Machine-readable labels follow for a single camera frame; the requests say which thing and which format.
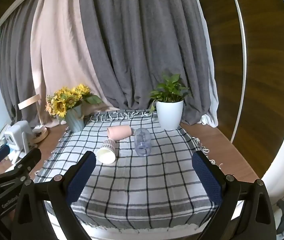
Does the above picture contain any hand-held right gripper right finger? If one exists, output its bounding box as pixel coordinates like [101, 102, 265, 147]
[191, 151, 277, 240]

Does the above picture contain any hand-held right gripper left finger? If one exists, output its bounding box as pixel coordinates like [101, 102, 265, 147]
[12, 151, 97, 240]

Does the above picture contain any striped paper cup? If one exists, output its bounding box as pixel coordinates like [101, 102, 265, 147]
[96, 138, 117, 165]

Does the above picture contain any pink cup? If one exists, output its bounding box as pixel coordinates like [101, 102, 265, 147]
[107, 126, 133, 140]

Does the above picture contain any clear plastic cup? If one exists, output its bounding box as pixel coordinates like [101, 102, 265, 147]
[134, 127, 153, 157]

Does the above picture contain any white boxy device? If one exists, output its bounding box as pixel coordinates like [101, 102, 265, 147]
[4, 120, 33, 165]

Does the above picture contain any round wooden base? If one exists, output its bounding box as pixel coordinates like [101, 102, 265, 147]
[32, 126, 49, 145]

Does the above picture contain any light wooden bar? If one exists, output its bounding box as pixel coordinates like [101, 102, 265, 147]
[18, 94, 41, 110]

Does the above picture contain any ribbed blue-grey vase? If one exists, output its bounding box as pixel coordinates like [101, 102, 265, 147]
[64, 105, 85, 133]

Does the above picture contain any checkered grey white cloth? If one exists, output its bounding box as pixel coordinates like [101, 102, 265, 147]
[34, 109, 223, 232]

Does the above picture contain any sunflower bouquet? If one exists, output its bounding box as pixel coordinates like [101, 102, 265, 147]
[45, 84, 103, 118]

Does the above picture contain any white plant pot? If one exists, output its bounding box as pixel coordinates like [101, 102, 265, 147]
[156, 99, 184, 131]

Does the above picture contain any white sheer curtain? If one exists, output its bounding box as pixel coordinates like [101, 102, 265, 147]
[194, 0, 219, 127]

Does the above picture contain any narrow grey curtain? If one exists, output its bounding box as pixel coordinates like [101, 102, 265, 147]
[0, 0, 48, 128]

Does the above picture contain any green leafy plant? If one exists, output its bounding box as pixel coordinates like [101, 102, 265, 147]
[148, 74, 191, 113]

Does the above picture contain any pink curtain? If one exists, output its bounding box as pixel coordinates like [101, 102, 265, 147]
[30, 0, 114, 128]

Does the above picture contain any dark wooden wardrobe panel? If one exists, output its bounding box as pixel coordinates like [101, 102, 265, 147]
[189, 0, 284, 179]

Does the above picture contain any wide grey curtain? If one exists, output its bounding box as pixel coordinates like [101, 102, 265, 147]
[78, 0, 215, 127]

